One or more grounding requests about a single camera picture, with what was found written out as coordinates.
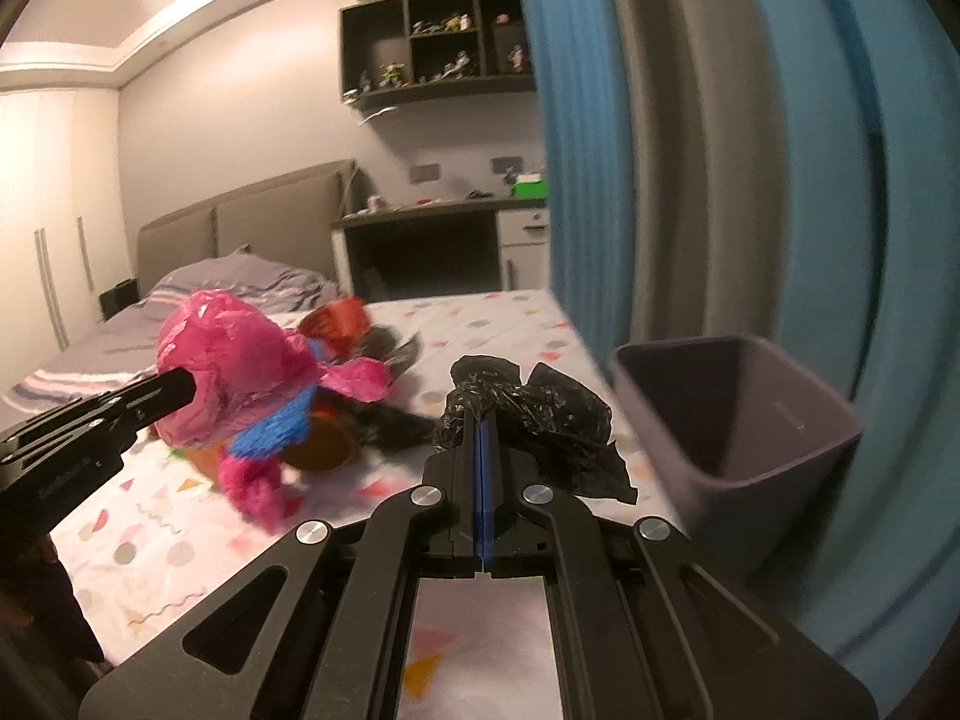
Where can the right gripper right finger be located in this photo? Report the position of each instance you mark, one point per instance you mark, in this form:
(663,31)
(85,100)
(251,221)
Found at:
(512,500)

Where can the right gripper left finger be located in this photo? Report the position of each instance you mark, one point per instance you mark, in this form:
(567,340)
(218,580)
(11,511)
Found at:
(454,473)

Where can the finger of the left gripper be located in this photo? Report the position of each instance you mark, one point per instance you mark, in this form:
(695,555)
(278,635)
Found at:
(150,397)

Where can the black plastic bag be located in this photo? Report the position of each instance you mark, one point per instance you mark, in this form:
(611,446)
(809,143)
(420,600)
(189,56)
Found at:
(549,415)

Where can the pink plastic bag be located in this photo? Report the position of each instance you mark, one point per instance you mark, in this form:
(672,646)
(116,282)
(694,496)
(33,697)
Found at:
(245,367)

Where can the red snack wrapper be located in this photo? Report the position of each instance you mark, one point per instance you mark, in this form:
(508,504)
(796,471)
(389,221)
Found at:
(338,325)

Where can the purple trash bin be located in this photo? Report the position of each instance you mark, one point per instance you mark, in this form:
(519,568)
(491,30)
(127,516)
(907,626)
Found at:
(739,434)

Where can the grey striped blanket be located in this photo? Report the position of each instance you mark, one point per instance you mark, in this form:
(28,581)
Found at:
(124,347)

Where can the black bedside table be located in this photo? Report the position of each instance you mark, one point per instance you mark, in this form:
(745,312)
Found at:
(122,295)

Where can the white wardrobe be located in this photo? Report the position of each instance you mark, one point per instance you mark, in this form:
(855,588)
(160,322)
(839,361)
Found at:
(63,230)

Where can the dark desk with drawers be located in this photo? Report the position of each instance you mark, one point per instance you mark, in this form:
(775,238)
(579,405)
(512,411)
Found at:
(443,249)

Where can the green white box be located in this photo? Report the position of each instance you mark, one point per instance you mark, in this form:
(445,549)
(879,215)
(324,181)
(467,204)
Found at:
(530,186)

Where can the grey upholstered headboard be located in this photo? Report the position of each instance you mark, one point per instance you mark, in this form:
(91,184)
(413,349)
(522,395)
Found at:
(286,219)

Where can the grey window curtain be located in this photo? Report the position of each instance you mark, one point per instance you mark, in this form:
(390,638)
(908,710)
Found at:
(756,176)

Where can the blue window curtain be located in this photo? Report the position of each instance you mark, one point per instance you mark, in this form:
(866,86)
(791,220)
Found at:
(871,570)

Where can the dark wall shelf unit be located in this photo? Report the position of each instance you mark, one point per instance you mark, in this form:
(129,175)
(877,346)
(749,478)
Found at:
(395,52)

